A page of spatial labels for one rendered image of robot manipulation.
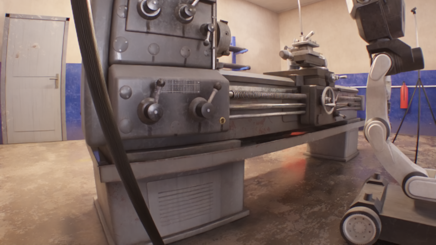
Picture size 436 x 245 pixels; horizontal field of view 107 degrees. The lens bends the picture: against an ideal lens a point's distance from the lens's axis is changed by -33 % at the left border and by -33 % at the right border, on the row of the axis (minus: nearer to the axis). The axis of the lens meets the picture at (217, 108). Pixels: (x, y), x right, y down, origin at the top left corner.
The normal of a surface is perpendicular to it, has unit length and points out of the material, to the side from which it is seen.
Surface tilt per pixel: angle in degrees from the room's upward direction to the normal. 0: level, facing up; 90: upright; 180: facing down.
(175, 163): 90
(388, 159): 113
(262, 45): 90
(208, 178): 90
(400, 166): 90
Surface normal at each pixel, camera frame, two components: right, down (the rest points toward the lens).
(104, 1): 0.59, 0.04
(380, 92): -0.61, 0.44
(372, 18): -0.74, 0.22
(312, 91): -0.80, 0.03
